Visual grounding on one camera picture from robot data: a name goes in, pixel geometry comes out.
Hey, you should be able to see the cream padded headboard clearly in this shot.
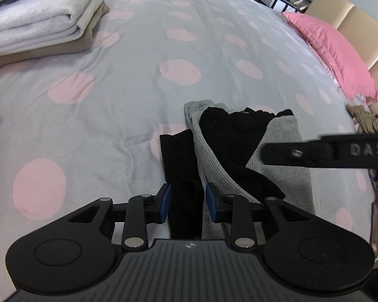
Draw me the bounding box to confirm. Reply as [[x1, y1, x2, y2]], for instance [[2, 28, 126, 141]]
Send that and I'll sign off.
[[304, 0, 378, 117]]

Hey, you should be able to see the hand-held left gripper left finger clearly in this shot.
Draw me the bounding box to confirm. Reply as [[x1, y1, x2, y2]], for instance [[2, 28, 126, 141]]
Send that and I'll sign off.
[[66, 182, 172, 252]]

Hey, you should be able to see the tan striped shirt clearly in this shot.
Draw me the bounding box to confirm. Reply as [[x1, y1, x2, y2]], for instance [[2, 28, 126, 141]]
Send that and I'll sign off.
[[346, 104, 378, 134]]

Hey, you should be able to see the pink pillow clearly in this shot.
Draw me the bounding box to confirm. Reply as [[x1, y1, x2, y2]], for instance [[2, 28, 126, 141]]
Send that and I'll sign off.
[[282, 11, 378, 106]]

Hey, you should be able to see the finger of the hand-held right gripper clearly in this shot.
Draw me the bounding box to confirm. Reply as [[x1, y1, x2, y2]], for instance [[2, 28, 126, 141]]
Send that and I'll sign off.
[[260, 140, 336, 167]]

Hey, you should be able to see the beige folded blanket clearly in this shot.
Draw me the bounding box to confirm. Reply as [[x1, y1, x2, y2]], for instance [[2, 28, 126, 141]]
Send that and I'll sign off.
[[0, 2, 111, 71]]

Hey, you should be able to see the grey and black sweater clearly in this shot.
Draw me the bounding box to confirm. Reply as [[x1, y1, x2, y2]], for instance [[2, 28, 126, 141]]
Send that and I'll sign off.
[[159, 100, 312, 240]]

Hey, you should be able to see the grey pink-dotted bed sheet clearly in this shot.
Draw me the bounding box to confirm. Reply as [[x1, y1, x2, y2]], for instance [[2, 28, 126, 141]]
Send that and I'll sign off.
[[0, 0, 377, 290]]

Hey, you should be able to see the stack of folded towels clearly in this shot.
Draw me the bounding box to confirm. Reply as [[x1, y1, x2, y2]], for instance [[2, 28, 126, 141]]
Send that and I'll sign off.
[[0, 0, 109, 59]]

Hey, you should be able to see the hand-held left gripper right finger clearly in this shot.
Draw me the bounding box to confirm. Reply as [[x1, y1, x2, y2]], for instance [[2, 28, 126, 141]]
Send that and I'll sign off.
[[205, 182, 316, 252]]

